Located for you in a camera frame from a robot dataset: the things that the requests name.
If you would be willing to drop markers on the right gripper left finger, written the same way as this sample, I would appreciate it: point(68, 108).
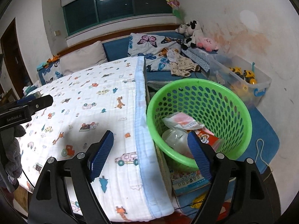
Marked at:
point(64, 194)

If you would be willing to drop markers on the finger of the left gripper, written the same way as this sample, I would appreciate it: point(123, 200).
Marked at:
point(36, 104)

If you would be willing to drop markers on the clear plastic dome lid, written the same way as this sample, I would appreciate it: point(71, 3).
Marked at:
point(177, 140)

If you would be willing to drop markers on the pink plastic snack bag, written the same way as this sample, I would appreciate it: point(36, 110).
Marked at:
point(182, 121)

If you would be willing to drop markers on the grey gloved left hand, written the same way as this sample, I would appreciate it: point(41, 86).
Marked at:
point(11, 168)

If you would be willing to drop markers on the dark wooden door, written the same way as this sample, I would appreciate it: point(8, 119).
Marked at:
point(13, 59)

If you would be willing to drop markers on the orange toy on headboard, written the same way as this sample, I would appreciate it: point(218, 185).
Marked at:
point(46, 64)

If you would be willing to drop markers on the butterfly print pillow left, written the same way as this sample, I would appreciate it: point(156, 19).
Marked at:
point(50, 73)

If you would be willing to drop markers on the butterfly print pillow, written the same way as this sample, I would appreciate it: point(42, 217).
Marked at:
point(154, 49)
point(50, 73)

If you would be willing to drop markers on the blue mattress sheet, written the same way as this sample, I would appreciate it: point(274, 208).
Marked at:
point(261, 130)

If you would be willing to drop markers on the children picture book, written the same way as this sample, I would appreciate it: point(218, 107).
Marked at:
point(183, 183)

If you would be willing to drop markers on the beige pillow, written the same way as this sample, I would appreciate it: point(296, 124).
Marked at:
point(83, 58)

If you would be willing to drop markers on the white cartoon print blanket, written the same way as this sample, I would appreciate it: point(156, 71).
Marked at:
point(86, 104)

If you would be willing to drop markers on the green plastic mesh basket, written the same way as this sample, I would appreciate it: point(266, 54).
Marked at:
point(212, 104)

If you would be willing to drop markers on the blue headboard cushion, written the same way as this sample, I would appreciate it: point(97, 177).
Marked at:
point(116, 49)

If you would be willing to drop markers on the clear plastic toy bin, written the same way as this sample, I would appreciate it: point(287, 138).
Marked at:
point(250, 94)

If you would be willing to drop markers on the yellow toy truck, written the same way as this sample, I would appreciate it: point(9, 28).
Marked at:
point(247, 75)

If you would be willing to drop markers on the butterfly print pillow right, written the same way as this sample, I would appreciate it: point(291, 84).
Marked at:
point(154, 49)

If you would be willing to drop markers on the beige patterned clothing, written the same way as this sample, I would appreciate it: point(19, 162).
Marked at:
point(180, 65)

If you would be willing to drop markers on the grey patterned folded cloth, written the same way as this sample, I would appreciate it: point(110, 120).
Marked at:
point(198, 56)

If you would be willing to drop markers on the dark window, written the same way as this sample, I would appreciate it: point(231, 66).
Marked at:
point(82, 14)

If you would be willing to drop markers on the pink plush toy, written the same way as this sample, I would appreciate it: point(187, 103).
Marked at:
point(207, 44)

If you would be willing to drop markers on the black white plush cow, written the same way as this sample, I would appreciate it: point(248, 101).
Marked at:
point(191, 31)

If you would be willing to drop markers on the colourful paper wall decoration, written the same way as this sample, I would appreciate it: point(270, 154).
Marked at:
point(175, 4)

